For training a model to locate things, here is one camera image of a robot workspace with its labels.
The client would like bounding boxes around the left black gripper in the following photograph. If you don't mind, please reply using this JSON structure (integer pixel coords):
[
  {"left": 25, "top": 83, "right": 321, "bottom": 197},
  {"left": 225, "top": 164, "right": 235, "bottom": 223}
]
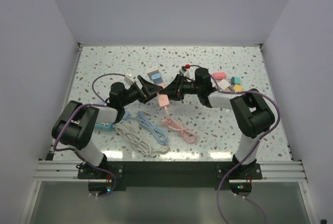
[{"left": 120, "top": 75, "right": 162, "bottom": 107}]

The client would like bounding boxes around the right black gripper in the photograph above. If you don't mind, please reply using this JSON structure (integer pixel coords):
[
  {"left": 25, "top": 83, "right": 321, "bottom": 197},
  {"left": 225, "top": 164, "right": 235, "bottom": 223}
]
[{"left": 160, "top": 74, "right": 201, "bottom": 101}]

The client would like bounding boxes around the pink power strip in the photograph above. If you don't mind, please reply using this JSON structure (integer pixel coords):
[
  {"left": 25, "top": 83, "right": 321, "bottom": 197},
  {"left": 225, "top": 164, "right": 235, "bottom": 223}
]
[{"left": 157, "top": 92, "right": 170, "bottom": 108}]

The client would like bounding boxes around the blue power strip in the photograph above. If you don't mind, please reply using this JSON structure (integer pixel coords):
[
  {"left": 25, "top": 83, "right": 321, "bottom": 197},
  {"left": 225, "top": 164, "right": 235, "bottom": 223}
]
[{"left": 122, "top": 111, "right": 131, "bottom": 120}]

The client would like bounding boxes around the red pink plug adapter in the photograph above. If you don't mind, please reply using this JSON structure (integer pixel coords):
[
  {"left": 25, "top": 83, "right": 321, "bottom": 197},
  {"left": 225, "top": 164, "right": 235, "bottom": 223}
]
[{"left": 212, "top": 72, "right": 226, "bottom": 80}]

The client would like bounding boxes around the pink cord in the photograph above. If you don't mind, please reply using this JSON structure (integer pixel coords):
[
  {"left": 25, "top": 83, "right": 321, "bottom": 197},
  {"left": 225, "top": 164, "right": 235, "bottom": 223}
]
[{"left": 161, "top": 106, "right": 198, "bottom": 144}]

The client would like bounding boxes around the white cord of teal strip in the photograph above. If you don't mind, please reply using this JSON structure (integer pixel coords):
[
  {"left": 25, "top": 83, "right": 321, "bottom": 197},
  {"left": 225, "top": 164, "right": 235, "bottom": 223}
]
[{"left": 113, "top": 122, "right": 171, "bottom": 159}]

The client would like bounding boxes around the white charger cube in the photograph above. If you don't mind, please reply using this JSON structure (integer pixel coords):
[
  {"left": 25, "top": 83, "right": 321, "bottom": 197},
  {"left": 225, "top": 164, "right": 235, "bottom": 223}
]
[{"left": 217, "top": 79, "right": 230, "bottom": 91}]

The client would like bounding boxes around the teal power strip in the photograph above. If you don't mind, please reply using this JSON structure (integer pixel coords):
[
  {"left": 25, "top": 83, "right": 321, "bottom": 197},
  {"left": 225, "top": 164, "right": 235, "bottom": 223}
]
[{"left": 94, "top": 123, "right": 113, "bottom": 131}]

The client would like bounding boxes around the light blue plug adapter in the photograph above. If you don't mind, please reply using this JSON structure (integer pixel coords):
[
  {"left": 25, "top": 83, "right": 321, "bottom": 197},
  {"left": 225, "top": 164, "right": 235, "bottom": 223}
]
[{"left": 230, "top": 76, "right": 241, "bottom": 85}]

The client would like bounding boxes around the yellow plug adapter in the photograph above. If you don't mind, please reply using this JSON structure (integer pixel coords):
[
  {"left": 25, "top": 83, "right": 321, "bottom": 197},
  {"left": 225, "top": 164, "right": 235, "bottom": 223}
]
[{"left": 233, "top": 84, "right": 243, "bottom": 92}]

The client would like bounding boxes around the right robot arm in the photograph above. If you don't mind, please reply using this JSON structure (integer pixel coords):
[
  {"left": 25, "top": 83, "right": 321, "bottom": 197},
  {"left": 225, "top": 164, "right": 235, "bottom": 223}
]
[{"left": 159, "top": 67, "right": 280, "bottom": 179}]

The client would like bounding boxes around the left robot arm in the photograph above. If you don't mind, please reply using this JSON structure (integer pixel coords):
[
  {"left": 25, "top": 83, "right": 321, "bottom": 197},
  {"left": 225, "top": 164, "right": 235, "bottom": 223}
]
[{"left": 52, "top": 73, "right": 162, "bottom": 178}]

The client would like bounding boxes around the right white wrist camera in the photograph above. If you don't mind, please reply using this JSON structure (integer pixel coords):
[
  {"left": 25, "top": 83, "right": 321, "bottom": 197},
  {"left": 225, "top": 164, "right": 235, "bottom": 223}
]
[{"left": 179, "top": 64, "right": 190, "bottom": 78}]

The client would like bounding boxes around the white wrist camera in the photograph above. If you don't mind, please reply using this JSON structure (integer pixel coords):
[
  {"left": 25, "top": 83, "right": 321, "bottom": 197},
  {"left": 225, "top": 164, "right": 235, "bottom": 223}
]
[
  {"left": 179, "top": 64, "right": 190, "bottom": 78},
  {"left": 124, "top": 68, "right": 136, "bottom": 86}
]

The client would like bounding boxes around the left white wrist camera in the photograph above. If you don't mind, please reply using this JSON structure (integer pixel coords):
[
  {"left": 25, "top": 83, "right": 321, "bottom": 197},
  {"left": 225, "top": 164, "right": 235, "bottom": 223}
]
[{"left": 124, "top": 68, "right": 136, "bottom": 86}]

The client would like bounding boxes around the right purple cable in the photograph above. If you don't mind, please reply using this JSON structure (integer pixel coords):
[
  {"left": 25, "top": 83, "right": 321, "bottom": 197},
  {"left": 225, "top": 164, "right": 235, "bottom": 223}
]
[{"left": 189, "top": 64, "right": 281, "bottom": 224}]

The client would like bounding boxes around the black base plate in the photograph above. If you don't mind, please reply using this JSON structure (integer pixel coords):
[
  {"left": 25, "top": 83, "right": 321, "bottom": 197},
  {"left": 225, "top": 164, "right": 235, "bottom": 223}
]
[{"left": 76, "top": 161, "right": 263, "bottom": 196}]

